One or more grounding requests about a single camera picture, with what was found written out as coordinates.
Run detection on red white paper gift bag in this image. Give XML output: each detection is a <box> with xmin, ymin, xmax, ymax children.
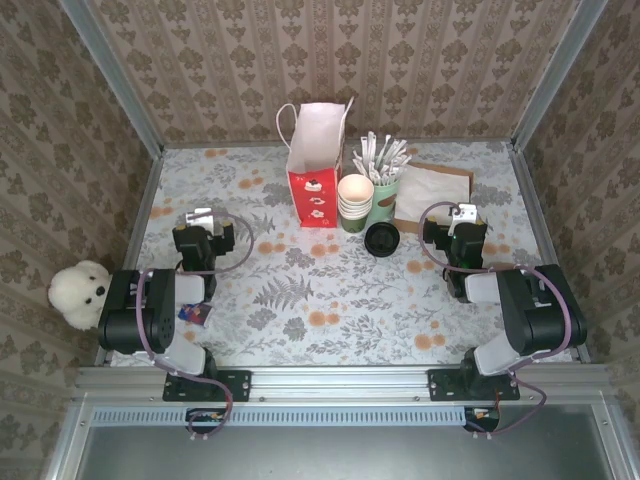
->
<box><xmin>276</xmin><ymin>97</ymin><xmax>355</xmax><ymax>230</ymax></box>

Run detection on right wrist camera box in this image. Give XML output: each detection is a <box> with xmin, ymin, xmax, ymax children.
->
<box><xmin>448</xmin><ymin>202</ymin><xmax>478</xmax><ymax>225</ymax></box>

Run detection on black cup lid stack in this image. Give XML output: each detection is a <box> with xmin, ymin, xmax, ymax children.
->
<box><xmin>363</xmin><ymin>222</ymin><xmax>401</xmax><ymax>259</ymax></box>

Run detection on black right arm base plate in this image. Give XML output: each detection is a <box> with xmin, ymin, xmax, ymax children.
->
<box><xmin>428</xmin><ymin>368</ymin><xmax>521</xmax><ymax>403</ymax></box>

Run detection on light green straw holder cup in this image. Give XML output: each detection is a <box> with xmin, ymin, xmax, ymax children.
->
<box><xmin>367</xmin><ymin>174</ymin><xmax>401</xmax><ymax>224</ymax></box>

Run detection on blue red snack packet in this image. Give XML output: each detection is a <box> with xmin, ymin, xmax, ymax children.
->
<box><xmin>178</xmin><ymin>302</ymin><xmax>212</xmax><ymax>326</ymax></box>

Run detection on aluminium frame post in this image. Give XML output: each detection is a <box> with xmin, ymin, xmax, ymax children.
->
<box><xmin>509</xmin><ymin>0</ymin><xmax>611</xmax><ymax>151</ymax></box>
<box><xmin>57</xmin><ymin>0</ymin><xmax>166</xmax><ymax>157</ymax></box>

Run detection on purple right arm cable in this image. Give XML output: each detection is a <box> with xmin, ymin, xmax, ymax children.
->
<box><xmin>418</xmin><ymin>201</ymin><xmax>574</xmax><ymax>441</ymax></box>

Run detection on white paper napkin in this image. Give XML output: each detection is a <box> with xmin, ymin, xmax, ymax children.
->
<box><xmin>394</xmin><ymin>164</ymin><xmax>472</xmax><ymax>229</ymax></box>

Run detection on aluminium left side rail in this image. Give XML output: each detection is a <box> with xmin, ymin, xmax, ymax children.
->
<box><xmin>94</xmin><ymin>147</ymin><xmax>166</xmax><ymax>369</ymax></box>

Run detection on aluminium left frame post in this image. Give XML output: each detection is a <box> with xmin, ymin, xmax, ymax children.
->
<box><xmin>57</xmin><ymin>0</ymin><xmax>166</xmax><ymax>157</ymax></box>

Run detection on aluminium right side rail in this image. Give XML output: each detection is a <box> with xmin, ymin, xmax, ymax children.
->
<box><xmin>507</xmin><ymin>142</ymin><xmax>594</xmax><ymax>365</ymax></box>

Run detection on brown cardboard napkin box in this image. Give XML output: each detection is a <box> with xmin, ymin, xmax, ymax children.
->
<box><xmin>392</xmin><ymin>160</ymin><xmax>476</xmax><ymax>235</ymax></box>

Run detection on paper wrapped straw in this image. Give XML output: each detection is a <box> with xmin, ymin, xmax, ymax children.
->
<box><xmin>378</xmin><ymin>133</ymin><xmax>396</xmax><ymax>174</ymax></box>
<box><xmin>352</xmin><ymin>148</ymin><xmax>374</xmax><ymax>180</ymax></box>
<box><xmin>390</xmin><ymin>154</ymin><xmax>414</xmax><ymax>180</ymax></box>
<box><xmin>384</xmin><ymin>139</ymin><xmax>409</xmax><ymax>176</ymax></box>
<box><xmin>364</xmin><ymin>130</ymin><xmax>380</xmax><ymax>179</ymax></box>

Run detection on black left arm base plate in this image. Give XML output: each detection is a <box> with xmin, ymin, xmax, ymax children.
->
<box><xmin>163</xmin><ymin>368</ymin><xmax>252</xmax><ymax>403</ymax></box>

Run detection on aluminium front frame rail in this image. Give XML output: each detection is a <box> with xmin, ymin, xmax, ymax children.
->
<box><xmin>74</xmin><ymin>364</ymin><xmax>616</xmax><ymax>401</ymax></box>

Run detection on slotted grey cable duct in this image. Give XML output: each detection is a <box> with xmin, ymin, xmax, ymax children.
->
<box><xmin>92</xmin><ymin>405</ymin><xmax>469</xmax><ymax>427</ymax></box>

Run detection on grey metal panel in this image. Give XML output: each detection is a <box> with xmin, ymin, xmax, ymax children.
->
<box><xmin>64</xmin><ymin>403</ymin><xmax>619</xmax><ymax>480</ymax></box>

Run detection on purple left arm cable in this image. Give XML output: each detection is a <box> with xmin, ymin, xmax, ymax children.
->
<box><xmin>134</xmin><ymin>209</ymin><xmax>256</xmax><ymax>444</ymax></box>

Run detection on green paper coffee cup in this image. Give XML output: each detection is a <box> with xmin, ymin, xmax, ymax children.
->
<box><xmin>337</xmin><ymin>173</ymin><xmax>376</xmax><ymax>204</ymax></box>

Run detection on aluminium right frame post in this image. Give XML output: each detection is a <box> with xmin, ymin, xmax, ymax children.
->
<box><xmin>509</xmin><ymin>0</ymin><xmax>611</xmax><ymax>151</ymax></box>

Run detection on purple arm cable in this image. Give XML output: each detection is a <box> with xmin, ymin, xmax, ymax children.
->
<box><xmin>134</xmin><ymin>209</ymin><xmax>256</xmax><ymax>444</ymax></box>
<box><xmin>418</xmin><ymin>201</ymin><xmax>574</xmax><ymax>441</ymax></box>

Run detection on green paper cup stack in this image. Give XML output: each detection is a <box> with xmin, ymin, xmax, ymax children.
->
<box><xmin>338</xmin><ymin>197</ymin><xmax>374</xmax><ymax>235</ymax></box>

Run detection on white teddy bear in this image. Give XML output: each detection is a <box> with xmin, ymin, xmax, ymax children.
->
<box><xmin>48</xmin><ymin>259</ymin><xmax>114</xmax><ymax>331</ymax></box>

